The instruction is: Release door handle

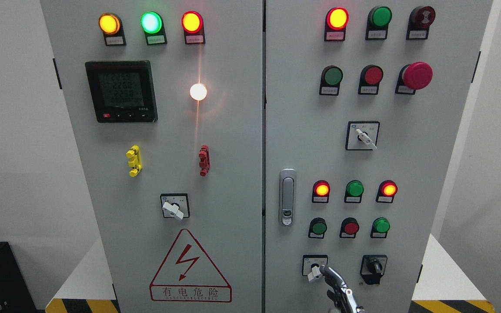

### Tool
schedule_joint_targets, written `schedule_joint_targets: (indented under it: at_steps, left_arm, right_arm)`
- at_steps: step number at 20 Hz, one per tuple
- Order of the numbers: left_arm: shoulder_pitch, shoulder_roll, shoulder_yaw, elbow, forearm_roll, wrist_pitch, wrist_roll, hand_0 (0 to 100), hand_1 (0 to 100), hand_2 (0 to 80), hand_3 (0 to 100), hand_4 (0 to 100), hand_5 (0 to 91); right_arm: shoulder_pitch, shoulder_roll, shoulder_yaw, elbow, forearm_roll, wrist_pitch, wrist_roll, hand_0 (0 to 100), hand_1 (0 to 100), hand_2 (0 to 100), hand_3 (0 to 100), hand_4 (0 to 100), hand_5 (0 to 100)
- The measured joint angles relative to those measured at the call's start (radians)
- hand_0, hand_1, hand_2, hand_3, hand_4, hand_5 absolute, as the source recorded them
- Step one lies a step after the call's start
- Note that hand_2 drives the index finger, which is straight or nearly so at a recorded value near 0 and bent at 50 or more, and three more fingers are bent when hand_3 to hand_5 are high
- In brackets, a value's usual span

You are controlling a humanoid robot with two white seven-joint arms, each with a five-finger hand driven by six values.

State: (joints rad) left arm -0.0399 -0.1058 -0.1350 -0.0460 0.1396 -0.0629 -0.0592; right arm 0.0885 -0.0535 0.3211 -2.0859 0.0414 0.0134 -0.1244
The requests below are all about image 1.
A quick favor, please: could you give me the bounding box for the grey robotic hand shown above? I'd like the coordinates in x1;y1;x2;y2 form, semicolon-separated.
320;265;366;313

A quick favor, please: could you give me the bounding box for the silver door lock handle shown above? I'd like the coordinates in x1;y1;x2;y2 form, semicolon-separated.
279;168;297;226

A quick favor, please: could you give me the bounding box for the grey right cabinet door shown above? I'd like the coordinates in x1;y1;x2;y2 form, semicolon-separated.
266;0;493;313

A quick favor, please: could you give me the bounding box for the grey cabinet door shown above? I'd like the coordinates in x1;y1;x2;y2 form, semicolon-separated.
266;0;493;313
41;0;263;313

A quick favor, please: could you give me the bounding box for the grey left cabinet door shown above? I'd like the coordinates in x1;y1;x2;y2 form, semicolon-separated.
41;0;263;313

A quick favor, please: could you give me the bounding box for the red indicator light left door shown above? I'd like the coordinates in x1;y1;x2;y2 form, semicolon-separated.
181;10;205;44

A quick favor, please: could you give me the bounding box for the red push button lower middle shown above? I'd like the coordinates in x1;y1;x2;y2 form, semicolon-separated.
339;217;360;239

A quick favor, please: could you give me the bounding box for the green push button lower left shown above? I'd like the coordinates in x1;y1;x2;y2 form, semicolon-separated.
308;217;327;239

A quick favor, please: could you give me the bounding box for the green push button lower right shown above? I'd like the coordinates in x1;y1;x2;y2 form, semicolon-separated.
370;217;391;239

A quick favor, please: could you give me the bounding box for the white platform with hazard stripes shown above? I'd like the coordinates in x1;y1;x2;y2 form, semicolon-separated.
45;236;495;313

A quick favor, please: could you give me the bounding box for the green indicator lower middle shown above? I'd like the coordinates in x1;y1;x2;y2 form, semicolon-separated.
344;180;364;203

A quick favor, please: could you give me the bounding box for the red lit indicator lower left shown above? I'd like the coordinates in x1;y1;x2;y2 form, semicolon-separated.
311;180;330;203

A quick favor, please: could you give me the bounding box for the red lit indicator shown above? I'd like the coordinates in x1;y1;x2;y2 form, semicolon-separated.
376;180;398;203
311;180;330;203
324;7;349;42

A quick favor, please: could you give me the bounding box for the red lit indicator lower right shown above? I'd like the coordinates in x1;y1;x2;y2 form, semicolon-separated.
376;180;398;203

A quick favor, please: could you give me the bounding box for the red electric hazard warning sticker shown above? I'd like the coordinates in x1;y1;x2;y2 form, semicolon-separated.
149;229;232;303

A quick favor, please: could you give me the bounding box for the red terminal connector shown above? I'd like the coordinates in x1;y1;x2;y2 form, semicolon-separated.
197;145;210;177

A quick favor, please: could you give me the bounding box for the green push button upper row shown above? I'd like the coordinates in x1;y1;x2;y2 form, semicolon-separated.
319;65;344;97

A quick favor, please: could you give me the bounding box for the red push button upper row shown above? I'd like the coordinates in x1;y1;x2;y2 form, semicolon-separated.
357;65;384;95

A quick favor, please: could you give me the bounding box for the red emergency stop mushroom button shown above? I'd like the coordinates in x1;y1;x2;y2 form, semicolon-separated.
395;62;433;95

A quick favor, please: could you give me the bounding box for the white lit indicator lamp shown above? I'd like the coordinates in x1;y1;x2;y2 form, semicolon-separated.
189;83;207;101

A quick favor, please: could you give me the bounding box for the yellow terminal connector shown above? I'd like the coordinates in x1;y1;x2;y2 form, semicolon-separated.
126;145;143;177

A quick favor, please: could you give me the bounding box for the red lit indicator top right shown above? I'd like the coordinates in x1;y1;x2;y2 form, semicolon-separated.
324;7;349;42

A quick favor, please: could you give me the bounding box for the green indicator top right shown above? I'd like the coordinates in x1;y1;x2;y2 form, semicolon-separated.
365;6;392;41

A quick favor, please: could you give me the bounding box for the dark red buzzer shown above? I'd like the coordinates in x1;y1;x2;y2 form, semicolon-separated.
406;6;436;40

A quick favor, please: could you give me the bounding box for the black digital power meter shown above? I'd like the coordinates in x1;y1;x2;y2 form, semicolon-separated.
85;60;158;123

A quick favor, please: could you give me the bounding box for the green lit indicator light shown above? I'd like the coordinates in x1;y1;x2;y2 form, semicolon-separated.
140;11;167;46

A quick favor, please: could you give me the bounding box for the yellow indicator light top left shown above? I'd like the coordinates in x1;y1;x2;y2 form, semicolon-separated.
99;13;127;46

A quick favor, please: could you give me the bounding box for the black rotary knob switch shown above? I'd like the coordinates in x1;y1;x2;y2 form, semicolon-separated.
360;254;388;285

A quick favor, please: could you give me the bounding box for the white selector switch bottom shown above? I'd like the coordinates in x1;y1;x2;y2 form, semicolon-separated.
302;254;328;283

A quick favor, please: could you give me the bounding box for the white selector switch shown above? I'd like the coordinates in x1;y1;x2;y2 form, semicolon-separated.
345;121;380;151
302;254;328;283

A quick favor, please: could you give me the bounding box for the white selector switch upper right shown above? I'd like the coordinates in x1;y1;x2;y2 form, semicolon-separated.
345;121;380;151

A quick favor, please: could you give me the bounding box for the white selector switch left door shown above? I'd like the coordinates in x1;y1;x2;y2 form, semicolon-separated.
160;193;190;221

